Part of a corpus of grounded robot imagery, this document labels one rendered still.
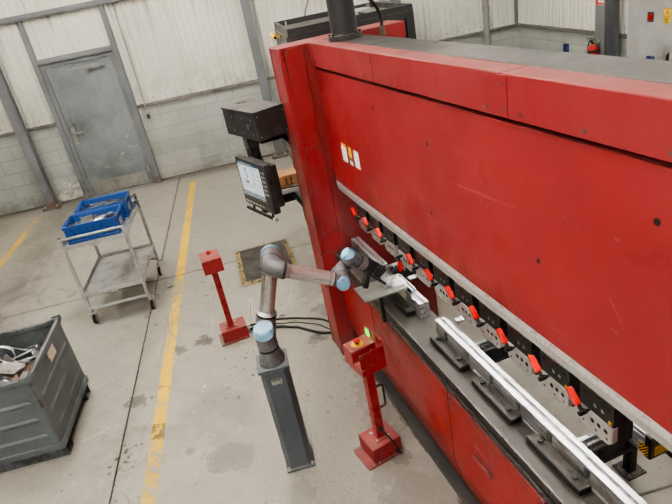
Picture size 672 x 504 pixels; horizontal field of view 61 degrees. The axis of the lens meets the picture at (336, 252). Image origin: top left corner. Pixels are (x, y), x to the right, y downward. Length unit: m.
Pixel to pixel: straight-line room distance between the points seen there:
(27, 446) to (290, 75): 3.02
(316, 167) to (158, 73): 6.35
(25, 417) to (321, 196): 2.44
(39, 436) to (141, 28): 6.85
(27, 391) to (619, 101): 3.77
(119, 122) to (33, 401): 6.48
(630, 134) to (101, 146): 9.30
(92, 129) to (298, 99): 6.78
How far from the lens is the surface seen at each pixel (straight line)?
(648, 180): 1.54
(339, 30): 3.45
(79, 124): 10.21
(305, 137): 3.78
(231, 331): 4.97
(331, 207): 3.96
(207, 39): 9.81
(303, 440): 3.60
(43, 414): 4.38
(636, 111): 1.50
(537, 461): 2.44
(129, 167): 10.25
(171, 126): 10.04
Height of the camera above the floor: 2.67
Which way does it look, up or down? 26 degrees down
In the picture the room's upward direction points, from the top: 11 degrees counter-clockwise
